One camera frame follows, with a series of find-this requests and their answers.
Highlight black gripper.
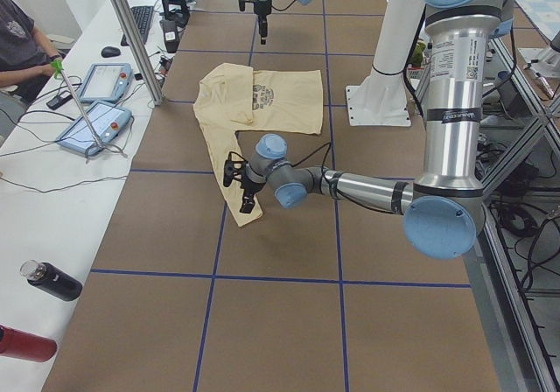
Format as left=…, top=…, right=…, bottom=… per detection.
left=240, top=177, right=263, bottom=214
left=257, top=15, right=268, bottom=45

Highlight cream long-sleeve printed shirt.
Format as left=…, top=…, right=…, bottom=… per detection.
left=193, top=63, right=323, bottom=227

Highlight black box with label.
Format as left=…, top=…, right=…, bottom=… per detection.
left=159, top=19, right=180, bottom=53

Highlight black keyboard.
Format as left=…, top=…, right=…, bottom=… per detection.
left=130, top=5, right=154, bottom=44

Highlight black computer mouse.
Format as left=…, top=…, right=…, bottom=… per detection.
left=101, top=46, right=121, bottom=58

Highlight upper teach pendant tablet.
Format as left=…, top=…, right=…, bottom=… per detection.
left=78, top=63, right=133, bottom=103

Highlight teach pendant tablet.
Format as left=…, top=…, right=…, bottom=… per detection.
left=78, top=63, right=133, bottom=103
left=56, top=101, right=132, bottom=158

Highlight lower teach pendant tablet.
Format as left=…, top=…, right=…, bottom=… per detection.
left=56, top=101, right=132, bottom=158

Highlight metal rod with green tip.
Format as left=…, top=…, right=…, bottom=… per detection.
left=50, top=57, right=128, bottom=158

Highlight black phone on desk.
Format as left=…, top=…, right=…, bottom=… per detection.
left=46, top=92, right=73, bottom=110

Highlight black water bottle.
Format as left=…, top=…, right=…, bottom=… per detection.
left=20, top=260, right=82, bottom=302

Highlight seated person in grey shirt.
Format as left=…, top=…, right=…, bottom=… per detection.
left=1, top=0, right=63, bottom=104

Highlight red water bottle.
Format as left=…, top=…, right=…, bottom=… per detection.
left=1, top=325, right=58, bottom=362

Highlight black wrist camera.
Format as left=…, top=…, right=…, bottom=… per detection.
left=222, top=151, right=248, bottom=187

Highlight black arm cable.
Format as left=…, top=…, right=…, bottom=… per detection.
left=288, top=142, right=406, bottom=216

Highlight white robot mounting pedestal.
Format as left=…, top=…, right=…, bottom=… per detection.
left=346, top=0, right=425, bottom=127

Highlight aluminium frame post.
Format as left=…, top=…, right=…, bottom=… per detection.
left=109, top=0, right=164, bottom=106

